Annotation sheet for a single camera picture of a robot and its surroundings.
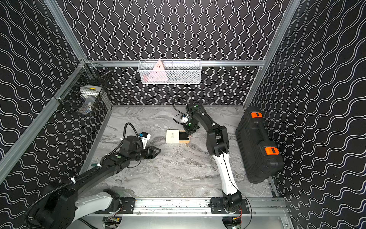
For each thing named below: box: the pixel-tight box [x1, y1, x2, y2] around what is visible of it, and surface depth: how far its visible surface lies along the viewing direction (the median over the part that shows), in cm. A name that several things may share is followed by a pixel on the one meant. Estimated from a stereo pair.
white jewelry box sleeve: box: [165, 129, 180, 144], surface depth 100 cm
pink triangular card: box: [147, 60, 169, 82], surface depth 92 cm
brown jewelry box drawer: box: [178, 129, 190, 144], surface depth 101 cm
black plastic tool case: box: [235, 106, 284, 184], surface depth 72 cm
